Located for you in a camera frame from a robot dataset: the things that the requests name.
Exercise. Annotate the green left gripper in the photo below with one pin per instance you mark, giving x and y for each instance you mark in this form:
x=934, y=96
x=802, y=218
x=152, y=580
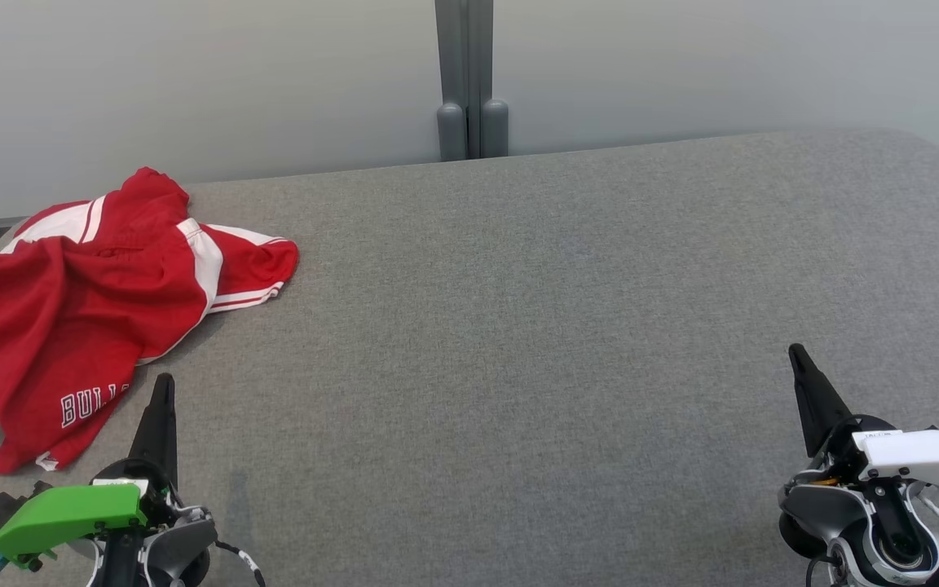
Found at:
x=70, y=514

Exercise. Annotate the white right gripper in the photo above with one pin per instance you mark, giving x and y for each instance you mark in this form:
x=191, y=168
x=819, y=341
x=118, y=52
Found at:
x=918, y=458

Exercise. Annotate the red white-trimmed shorts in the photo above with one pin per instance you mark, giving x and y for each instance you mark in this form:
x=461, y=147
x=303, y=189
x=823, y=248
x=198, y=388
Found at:
x=46, y=342

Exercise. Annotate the grey fabric sofa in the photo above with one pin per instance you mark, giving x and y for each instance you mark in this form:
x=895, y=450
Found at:
x=518, y=326

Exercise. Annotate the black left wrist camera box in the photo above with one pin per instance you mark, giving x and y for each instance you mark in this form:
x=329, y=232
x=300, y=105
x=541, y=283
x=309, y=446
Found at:
x=5, y=509

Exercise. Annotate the grey metal partition post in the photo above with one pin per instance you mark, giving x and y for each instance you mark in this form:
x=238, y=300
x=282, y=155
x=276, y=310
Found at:
x=469, y=81

